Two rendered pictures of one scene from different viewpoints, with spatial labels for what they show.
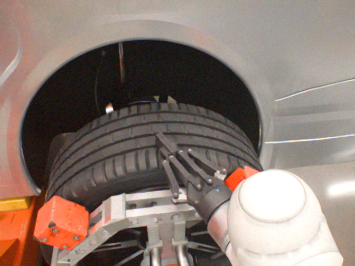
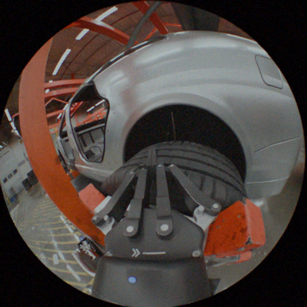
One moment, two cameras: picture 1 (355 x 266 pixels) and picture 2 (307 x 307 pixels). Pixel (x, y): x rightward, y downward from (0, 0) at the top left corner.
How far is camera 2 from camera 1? 59 cm
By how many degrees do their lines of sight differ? 38
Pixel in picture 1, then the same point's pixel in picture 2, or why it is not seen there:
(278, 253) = not seen: outside the picture
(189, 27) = (195, 94)
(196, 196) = (115, 244)
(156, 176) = not seen: hidden behind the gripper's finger
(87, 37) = (141, 108)
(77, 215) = (95, 199)
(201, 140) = (200, 165)
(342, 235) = not seen: hidden behind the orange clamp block
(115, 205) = (103, 203)
